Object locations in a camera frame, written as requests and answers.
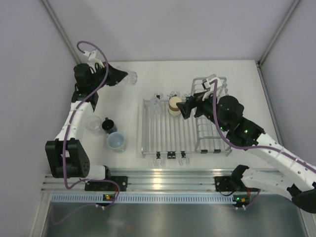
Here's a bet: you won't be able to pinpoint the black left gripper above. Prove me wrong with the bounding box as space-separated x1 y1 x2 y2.
89 61 127 91

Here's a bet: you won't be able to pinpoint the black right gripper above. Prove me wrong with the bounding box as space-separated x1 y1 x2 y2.
177 88 229 132

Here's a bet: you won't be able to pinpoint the cream steel cup brown band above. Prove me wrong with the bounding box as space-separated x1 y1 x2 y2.
168 96 182 116

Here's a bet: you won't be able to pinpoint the clear plastic tumbler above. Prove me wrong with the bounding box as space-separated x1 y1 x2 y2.
148 97 162 116
121 70 138 85
85 116 102 135

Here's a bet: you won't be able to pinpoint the light blue ceramic mug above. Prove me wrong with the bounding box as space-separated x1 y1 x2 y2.
107 132 126 153

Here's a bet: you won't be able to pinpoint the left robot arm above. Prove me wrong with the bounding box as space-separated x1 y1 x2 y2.
45 63 129 191

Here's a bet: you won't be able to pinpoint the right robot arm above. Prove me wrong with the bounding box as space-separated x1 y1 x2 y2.
177 93 316 214

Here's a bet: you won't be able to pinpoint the silver flat dish rack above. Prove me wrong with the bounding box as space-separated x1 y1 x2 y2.
141 91 197 168

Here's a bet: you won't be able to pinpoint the silver upright plate rack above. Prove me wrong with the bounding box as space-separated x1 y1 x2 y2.
190 74 232 156

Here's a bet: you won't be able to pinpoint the dark blue ceramic mug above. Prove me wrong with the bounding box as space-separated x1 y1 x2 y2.
102 118 117 134

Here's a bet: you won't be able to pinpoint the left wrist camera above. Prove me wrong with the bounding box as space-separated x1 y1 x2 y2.
83 49 105 69

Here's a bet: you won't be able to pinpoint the aluminium frame post left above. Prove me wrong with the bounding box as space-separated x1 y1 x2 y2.
40 0 81 64

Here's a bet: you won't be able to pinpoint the aluminium frame post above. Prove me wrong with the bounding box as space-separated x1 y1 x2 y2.
40 0 81 64
256 0 303 69

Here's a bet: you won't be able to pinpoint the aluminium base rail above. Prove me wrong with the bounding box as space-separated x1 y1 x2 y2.
40 167 292 195

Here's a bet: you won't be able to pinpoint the perforated cable tray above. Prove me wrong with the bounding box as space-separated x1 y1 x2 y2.
51 193 236 204

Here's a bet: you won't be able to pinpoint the aluminium frame post right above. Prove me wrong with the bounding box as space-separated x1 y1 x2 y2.
256 0 303 69

